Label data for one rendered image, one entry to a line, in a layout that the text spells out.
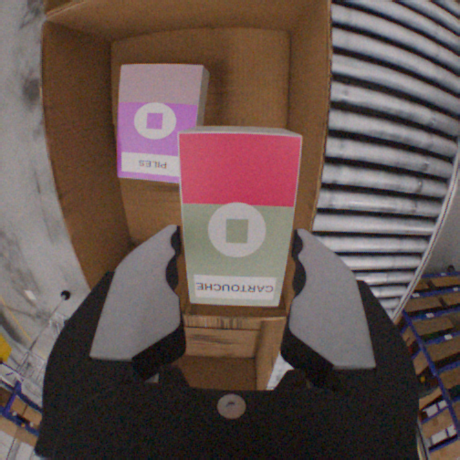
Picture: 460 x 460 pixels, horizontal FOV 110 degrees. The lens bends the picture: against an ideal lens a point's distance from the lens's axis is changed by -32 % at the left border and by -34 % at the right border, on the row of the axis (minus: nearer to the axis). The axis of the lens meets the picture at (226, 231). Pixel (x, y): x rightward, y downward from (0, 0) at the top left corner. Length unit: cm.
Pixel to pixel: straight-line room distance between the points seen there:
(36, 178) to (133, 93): 163
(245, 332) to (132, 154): 49
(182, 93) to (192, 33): 12
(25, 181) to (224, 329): 179
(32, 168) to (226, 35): 172
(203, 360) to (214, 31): 77
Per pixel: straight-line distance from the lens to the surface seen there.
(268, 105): 38
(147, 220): 45
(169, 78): 32
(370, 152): 60
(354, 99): 58
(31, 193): 202
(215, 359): 74
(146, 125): 33
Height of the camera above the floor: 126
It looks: 60 degrees down
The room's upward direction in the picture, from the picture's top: 175 degrees counter-clockwise
